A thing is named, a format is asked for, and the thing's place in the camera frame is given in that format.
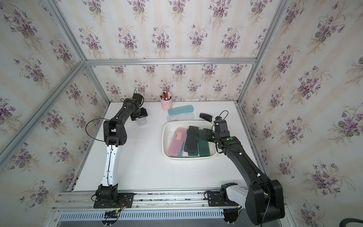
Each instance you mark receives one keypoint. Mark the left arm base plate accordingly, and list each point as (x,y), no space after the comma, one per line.
(123,200)

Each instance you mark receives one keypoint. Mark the white plastic storage box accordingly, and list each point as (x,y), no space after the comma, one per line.
(169,131)

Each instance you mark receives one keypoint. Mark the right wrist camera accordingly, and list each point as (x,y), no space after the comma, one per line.
(220,125)

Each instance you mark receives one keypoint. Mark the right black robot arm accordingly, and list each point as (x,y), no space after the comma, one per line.
(263,200)

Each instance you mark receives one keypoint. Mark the teal pencil case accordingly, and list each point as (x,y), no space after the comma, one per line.
(181,110)

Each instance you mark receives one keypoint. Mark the light blue pencil case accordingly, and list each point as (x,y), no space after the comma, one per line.
(180,155)

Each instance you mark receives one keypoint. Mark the aluminium rail base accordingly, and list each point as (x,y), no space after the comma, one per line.
(139,205)

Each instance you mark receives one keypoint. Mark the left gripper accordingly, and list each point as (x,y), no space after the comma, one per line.
(143,113)

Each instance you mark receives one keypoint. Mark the black pencil case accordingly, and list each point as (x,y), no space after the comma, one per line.
(191,140)

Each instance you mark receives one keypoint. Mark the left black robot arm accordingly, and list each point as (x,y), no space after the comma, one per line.
(115,136)

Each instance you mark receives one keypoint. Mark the pink pen cup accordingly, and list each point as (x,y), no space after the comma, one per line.
(166,100)

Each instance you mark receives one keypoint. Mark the black stapler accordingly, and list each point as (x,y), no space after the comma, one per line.
(206,117)

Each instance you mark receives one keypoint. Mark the pink pencil case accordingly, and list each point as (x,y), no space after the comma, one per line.
(177,142)

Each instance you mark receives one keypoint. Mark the dark green pencil case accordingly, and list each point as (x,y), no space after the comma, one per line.
(194,154)
(203,146)

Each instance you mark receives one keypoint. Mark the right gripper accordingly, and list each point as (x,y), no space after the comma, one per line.
(207,137)

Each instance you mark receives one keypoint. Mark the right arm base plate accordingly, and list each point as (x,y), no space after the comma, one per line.
(215,199)

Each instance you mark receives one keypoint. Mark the clear frosted pencil case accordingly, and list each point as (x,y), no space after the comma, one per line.
(141,121)

